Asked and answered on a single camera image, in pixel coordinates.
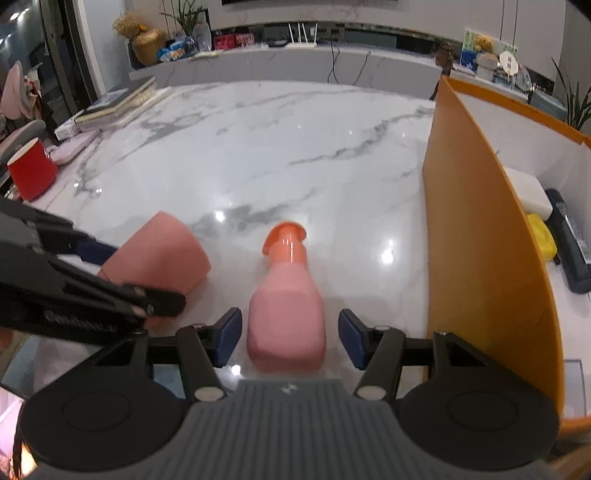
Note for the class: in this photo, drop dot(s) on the gold vase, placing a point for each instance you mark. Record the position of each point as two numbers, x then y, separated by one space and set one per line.
147 48

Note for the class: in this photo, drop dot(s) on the clear plastic bottle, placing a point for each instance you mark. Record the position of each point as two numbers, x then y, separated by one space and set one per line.
202 34

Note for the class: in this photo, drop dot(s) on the pink box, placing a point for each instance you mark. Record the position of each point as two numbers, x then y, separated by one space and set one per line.
244 39

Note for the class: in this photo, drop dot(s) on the round white fan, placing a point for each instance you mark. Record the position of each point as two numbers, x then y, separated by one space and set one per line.
508 62

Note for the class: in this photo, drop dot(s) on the white router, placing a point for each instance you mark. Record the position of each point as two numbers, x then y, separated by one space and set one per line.
301 45

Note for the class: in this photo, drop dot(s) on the dark hardcover book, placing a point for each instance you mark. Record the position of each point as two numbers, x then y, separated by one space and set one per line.
113 99

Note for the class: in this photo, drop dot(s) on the pale book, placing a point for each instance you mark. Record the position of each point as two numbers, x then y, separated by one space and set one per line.
143 108

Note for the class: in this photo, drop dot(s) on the loose papers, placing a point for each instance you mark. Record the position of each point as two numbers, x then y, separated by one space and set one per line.
203 54

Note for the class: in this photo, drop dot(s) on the red box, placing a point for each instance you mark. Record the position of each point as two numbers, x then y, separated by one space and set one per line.
224 41

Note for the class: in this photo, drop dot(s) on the small white box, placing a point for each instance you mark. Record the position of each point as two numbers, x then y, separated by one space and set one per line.
67 129

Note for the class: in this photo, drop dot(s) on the marble television bench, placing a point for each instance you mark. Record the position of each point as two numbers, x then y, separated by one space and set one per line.
277 67

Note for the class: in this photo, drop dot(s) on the dried flower bunch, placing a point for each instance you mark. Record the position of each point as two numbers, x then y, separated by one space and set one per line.
129 25

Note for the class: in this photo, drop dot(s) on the printed picture board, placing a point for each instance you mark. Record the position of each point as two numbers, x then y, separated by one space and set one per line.
467 60

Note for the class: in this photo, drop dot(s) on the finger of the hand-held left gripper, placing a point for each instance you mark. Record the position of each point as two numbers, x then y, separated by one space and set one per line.
159 301
97 253

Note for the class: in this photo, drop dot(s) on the small black box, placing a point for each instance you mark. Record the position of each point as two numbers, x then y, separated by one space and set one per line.
277 43

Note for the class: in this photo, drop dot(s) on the blue snack packets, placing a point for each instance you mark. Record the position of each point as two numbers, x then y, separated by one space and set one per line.
171 51

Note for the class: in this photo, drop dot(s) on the teddy bear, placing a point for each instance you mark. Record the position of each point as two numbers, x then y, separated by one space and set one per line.
484 44

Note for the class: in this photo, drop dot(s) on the black cylindrical bottle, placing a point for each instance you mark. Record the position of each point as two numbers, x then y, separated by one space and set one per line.
572 258

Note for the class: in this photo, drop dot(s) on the red cup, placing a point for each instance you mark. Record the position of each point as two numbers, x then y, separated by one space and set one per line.
32 173

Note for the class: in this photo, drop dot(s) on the yellow packet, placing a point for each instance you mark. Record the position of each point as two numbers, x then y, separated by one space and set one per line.
542 235

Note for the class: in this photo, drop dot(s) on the grey chair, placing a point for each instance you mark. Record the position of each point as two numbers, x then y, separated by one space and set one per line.
21 136

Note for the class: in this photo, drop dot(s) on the pink pencil case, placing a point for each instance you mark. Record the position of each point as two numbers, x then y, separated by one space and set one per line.
74 147

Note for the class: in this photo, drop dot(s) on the pink cylinder block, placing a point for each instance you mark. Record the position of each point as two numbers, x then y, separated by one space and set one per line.
161 249

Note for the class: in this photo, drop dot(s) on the pink soft item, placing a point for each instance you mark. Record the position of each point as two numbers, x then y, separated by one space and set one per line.
14 92

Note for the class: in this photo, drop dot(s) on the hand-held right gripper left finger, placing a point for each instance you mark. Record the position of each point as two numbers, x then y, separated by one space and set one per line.
228 337

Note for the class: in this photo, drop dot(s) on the orange cardboard box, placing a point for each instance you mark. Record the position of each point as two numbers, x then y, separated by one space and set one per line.
471 230

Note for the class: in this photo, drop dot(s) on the pink pump bottle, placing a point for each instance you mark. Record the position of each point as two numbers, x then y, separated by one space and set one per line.
286 318

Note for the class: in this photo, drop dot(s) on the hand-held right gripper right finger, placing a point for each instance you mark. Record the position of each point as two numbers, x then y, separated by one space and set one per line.
351 337

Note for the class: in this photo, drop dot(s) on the black television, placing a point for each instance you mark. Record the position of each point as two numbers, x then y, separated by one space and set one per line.
309 2

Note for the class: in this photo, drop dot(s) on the grey ceramic jar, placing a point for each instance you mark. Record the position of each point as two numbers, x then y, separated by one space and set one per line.
485 65

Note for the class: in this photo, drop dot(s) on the tall potted plant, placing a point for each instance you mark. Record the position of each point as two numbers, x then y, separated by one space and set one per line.
577 101

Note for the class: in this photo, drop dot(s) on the green leafy plant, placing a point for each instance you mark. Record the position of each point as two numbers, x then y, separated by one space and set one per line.
184 16

